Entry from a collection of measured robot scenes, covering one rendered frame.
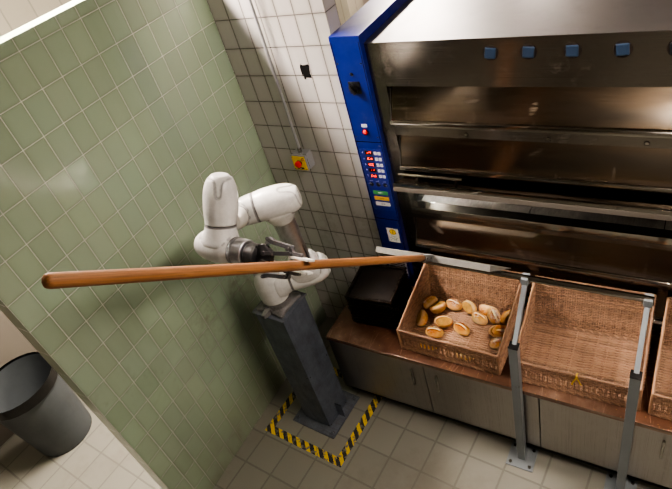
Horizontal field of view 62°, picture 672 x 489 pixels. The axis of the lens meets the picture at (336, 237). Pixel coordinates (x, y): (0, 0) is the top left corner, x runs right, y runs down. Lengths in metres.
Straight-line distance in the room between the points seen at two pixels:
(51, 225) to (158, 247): 0.57
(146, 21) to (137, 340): 1.48
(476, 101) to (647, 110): 0.66
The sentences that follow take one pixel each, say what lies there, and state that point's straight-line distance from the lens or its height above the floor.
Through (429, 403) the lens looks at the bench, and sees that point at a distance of 3.40.
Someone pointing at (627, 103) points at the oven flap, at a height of 1.82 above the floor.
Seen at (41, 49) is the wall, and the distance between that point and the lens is 2.49.
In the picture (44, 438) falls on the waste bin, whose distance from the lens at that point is 4.34.
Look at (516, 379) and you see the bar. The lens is 2.79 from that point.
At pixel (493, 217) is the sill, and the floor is 1.18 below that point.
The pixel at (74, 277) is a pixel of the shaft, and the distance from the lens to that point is 1.12.
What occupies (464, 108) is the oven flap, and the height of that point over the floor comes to 1.79.
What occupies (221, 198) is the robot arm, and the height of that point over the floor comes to 2.12.
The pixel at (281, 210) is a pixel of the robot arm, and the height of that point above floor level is 1.73.
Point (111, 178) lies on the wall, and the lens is 2.66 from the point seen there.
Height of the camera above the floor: 3.00
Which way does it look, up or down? 38 degrees down
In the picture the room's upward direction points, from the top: 18 degrees counter-clockwise
